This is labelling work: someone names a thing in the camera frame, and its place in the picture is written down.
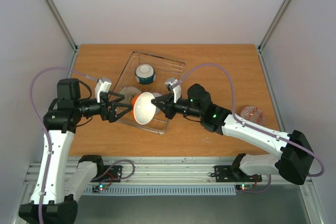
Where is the controller board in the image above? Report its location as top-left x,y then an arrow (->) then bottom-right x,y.
91,184 -> 109,193
236,184 -> 256,191

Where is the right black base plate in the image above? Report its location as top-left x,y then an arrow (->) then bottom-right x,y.
210,165 -> 262,183

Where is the chrome wire dish rack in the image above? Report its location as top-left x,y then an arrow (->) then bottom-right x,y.
113,51 -> 186,135

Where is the grey slotted cable duct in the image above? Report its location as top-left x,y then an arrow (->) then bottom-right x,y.
83,185 -> 236,197

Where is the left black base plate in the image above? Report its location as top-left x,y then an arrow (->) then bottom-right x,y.
91,165 -> 122,183

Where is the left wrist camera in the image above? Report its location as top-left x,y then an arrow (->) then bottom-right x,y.
94,78 -> 112,103

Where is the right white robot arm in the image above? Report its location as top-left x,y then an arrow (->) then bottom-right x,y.
151,84 -> 314,185

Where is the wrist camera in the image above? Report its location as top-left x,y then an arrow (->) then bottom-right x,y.
164,77 -> 182,103
94,78 -> 112,103

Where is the floral cream bowl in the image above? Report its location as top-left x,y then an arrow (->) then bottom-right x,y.
120,86 -> 141,104

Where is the red patterned small dish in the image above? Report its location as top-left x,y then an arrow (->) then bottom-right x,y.
240,105 -> 265,125

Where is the aluminium frame post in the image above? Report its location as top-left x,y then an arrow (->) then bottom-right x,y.
45,0 -> 78,52
257,0 -> 292,52

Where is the teal and white bowl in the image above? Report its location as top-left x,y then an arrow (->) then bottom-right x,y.
135,64 -> 156,85

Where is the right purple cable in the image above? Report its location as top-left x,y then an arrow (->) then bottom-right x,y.
172,63 -> 326,193

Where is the right controller board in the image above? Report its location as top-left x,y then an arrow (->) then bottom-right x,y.
236,184 -> 256,191

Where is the left aluminium frame post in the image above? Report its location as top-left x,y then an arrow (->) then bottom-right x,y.
45,0 -> 78,52

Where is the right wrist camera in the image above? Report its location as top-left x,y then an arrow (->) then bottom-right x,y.
164,77 -> 182,103

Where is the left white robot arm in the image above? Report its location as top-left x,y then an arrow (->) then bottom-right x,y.
18,78 -> 132,223

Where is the right aluminium frame post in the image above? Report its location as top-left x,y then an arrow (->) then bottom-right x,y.
257,0 -> 292,52

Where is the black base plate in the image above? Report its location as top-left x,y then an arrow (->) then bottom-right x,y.
91,165 -> 122,183
210,165 -> 262,183

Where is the aluminium mounting rail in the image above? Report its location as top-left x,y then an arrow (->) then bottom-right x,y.
25,155 -> 313,186

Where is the left controller board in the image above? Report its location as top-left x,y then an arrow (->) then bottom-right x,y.
91,184 -> 109,193

